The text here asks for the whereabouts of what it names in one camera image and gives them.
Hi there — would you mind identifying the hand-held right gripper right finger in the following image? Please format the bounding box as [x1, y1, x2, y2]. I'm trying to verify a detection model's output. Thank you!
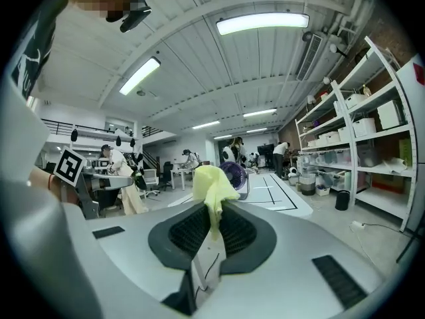
[199, 200, 383, 319]

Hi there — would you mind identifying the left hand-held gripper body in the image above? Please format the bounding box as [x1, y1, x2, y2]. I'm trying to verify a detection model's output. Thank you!
[52, 146, 100, 219]

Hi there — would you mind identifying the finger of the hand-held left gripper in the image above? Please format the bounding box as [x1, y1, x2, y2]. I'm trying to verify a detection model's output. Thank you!
[98, 173, 134, 191]

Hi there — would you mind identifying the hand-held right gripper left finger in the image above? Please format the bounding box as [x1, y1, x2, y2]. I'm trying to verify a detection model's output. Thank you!
[86, 200, 211, 316]

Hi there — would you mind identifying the yellow cleaning cloth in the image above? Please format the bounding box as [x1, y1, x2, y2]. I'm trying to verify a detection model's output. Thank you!
[192, 164, 241, 242]

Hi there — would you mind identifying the grey round fan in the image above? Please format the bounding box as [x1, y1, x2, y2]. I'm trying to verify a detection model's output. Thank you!
[218, 160, 250, 201]

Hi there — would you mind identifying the person's left forearm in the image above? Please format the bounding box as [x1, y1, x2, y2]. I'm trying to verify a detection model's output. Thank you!
[28, 165, 80, 206]

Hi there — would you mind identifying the white office chair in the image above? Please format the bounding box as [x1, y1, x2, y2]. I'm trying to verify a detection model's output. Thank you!
[141, 168, 161, 198]

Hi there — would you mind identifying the black staircase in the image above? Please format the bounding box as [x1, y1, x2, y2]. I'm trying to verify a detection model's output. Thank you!
[141, 126, 160, 169]

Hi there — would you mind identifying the black mezzanine railing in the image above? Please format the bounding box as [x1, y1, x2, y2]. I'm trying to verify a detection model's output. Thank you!
[40, 118, 112, 136]

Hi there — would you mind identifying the black office chair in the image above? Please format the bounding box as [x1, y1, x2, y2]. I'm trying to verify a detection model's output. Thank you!
[159, 161, 176, 192]

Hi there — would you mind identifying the black waste bin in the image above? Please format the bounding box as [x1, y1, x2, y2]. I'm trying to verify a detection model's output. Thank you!
[334, 190, 351, 211]

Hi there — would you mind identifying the white mesh waste bin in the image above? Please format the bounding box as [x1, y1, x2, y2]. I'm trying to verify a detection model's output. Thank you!
[298, 173, 317, 197]

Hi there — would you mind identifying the white metal shelving rack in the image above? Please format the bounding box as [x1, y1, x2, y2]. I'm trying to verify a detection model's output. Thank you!
[294, 80, 359, 212]
[331, 35, 420, 233]

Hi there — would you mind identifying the person's black printed t-shirt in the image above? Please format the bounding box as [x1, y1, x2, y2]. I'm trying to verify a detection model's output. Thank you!
[9, 0, 80, 101]

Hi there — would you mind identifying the group of white storage bins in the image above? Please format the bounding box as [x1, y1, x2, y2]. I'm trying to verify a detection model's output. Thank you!
[307, 93, 406, 149]

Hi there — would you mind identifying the white ceiling air conditioner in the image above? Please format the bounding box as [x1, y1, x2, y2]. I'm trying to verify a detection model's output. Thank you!
[296, 33, 323, 82]

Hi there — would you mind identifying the white board with red sticker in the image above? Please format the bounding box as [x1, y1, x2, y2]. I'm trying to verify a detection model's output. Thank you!
[395, 53, 425, 165]

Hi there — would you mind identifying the black head-worn camera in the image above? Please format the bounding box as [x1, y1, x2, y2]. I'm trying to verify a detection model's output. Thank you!
[105, 0, 153, 33]

